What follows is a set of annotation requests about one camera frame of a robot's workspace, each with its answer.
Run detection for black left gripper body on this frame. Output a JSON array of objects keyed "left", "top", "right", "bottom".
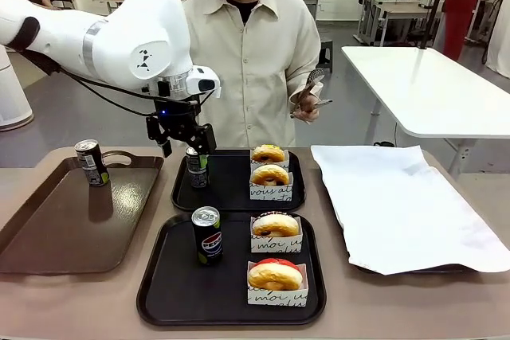
[{"left": 153, "top": 96, "right": 201, "bottom": 139}]

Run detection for person's left hand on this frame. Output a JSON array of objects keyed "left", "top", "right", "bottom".
[{"left": 289, "top": 81, "right": 324, "bottom": 124}]

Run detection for metal serving tongs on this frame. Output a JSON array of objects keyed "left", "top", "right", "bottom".
[{"left": 289, "top": 70, "right": 334, "bottom": 119}]

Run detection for black Pepsi soda can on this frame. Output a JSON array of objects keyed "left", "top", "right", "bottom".
[
  {"left": 191, "top": 206, "right": 224, "bottom": 266},
  {"left": 74, "top": 139, "right": 111, "bottom": 188},
  {"left": 185, "top": 147, "right": 211, "bottom": 189}
]

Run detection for white round floor unit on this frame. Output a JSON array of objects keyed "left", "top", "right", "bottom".
[{"left": 0, "top": 45, "right": 35, "bottom": 132}]

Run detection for white table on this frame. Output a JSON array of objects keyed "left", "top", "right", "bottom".
[{"left": 341, "top": 45, "right": 510, "bottom": 182}]

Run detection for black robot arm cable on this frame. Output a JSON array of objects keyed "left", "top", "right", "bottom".
[{"left": 59, "top": 67, "right": 216, "bottom": 118}]

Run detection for dark tray under paper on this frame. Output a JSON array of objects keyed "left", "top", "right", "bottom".
[{"left": 354, "top": 262, "right": 479, "bottom": 276}]

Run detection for black stand pole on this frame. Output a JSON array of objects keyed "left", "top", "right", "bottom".
[{"left": 420, "top": 0, "right": 455, "bottom": 50}]

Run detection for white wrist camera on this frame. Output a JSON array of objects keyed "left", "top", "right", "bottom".
[{"left": 185, "top": 64, "right": 222, "bottom": 99}]

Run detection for white paper sheet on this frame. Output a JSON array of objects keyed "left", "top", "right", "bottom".
[{"left": 309, "top": 144, "right": 510, "bottom": 276}]

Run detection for black stool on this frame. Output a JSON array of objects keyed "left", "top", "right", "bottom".
[{"left": 318, "top": 37, "right": 334, "bottom": 74}]

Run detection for person in beige shirt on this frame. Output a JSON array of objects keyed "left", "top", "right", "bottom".
[{"left": 181, "top": 0, "right": 324, "bottom": 150}]

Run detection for red glazed donut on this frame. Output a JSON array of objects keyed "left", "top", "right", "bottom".
[{"left": 247, "top": 258, "right": 304, "bottom": 291}]

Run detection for person in red dress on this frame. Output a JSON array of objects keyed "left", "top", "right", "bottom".
[{"left": 441, "top": 0, "right": 483, "bottom": 62}]

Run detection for black plastic serving tray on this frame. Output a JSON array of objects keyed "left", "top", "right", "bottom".
[
  {"left": 136, "top": 212, "right": 328, "bottom": 326},
  {"left": 171, "top": 149, "right": 307, "bottom": 213}
]

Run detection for yellow donut with sprinkles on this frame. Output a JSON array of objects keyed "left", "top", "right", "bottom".
[{"left": 251, "top": 143, "right": 286, "bottom": 164}]

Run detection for person's left forearm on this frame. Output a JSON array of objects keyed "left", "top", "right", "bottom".
[{"left": 288, "top": 51, "right": 323, "bottom": 96}]

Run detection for brown plastic serving tray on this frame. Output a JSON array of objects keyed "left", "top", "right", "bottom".
[{"left": 0, "top": 150, "right": 165, "bottom": 276}]

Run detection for grey background workbench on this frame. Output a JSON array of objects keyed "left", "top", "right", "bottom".
[{"left": 357, "top": 0, "right": 443, "bottom": 47}]

